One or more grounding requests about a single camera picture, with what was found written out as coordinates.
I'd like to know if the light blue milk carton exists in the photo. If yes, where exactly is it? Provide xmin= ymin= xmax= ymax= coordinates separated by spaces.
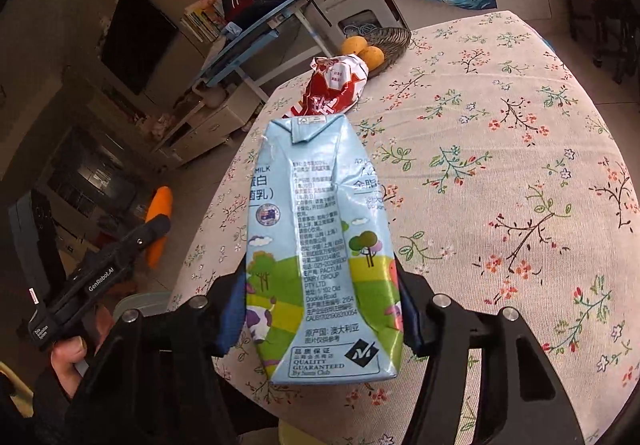
xmin=245 ymin=114 xmax=404 ymax=384

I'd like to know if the red white snack bag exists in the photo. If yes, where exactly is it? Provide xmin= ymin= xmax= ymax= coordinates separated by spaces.
xmin=286 ymin=55 xmax=369 ymax=118

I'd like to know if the light blue trash bin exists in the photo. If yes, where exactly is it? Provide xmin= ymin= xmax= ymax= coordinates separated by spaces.
xmin=113 ymin=291 xmax=171 ymax=321

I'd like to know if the person's left hand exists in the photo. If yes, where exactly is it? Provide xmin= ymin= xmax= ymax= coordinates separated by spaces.
xmin=50 ymin=304 xmax=114 ymax=399

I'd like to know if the cream TV cabinet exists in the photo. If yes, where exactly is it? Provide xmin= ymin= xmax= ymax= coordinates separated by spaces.
xmin=152 ymin=83 xmax=262 ymax=168

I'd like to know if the pink kettlebell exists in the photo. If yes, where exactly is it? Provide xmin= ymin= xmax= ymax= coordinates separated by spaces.
xmin=192 ymin=80 xmax=228 ymax=109

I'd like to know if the floral tablecloth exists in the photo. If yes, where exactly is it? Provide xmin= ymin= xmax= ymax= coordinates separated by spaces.
xmin=168 ymin=12 xmax=639 ymax=444

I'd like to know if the row of books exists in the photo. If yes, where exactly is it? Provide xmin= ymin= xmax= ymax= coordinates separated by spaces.
xmin=180 ymin=0 xmax=226 ymax=43

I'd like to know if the blue adjustable study desk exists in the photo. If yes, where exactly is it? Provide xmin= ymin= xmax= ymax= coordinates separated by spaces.
xmin=192 ymin=0 xmax=333 ymax=104

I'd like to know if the yellow mango left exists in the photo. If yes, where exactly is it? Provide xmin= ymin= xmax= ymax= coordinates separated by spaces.
xmin=341 ymin=35 xmax=369 ymax=56

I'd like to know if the yellow mango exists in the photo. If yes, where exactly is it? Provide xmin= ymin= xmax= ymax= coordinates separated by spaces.
xmin=341 ymin=35 xmax=369 ymax=56
xmin=357 ymin=45 xmax=385 ymax=71

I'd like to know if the yellow mango right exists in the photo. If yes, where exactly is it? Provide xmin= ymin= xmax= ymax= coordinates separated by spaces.
xmin=357 ymin=45 xmax=385 ymax=71

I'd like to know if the woven wicker basket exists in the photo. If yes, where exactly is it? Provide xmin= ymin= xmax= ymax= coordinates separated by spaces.
xmin=364 ymin=27 xmax=411 ymax=79

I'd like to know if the black wall television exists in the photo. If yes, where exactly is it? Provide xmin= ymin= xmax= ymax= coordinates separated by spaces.
xmin=100 ymin=0 xmax=178 ymax=95

